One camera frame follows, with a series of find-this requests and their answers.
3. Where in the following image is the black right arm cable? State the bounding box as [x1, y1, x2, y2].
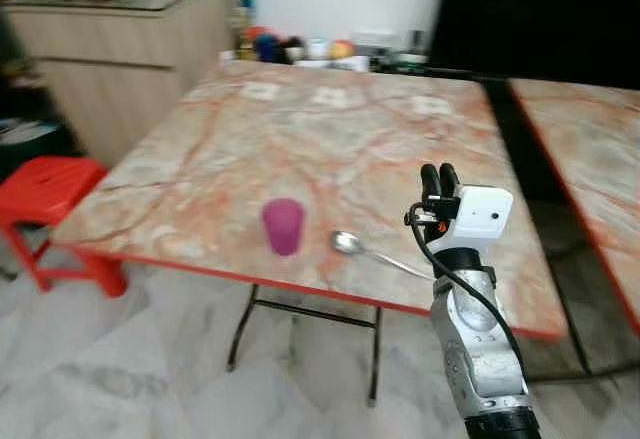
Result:
[405, 202, 528, 375]

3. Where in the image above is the silver metal spoon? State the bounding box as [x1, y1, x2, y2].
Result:
[331, 230, 434, 281]

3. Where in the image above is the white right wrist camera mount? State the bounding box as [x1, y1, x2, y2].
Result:
[440, 186, 515, 253]

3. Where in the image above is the light wooden cabinet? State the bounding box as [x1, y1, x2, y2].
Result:
[0, 0, 237, 167]

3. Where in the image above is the dark blue jar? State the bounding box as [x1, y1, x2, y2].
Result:
[255, 34, 280, 63]

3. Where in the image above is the dark metal table leg frame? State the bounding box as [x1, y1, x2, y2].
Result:
[228, 284, 384, 405]

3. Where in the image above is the dark storage bin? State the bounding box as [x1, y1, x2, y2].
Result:
[0, 117, 77, 182]

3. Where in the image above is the red plastic stool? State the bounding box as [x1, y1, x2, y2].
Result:
[0, 156, 128, 298]

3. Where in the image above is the pink plastic cup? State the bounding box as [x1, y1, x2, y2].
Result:
[261, 198, 305, 257]

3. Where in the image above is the white cup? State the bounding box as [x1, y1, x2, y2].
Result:
[306, 38, 330, 62]

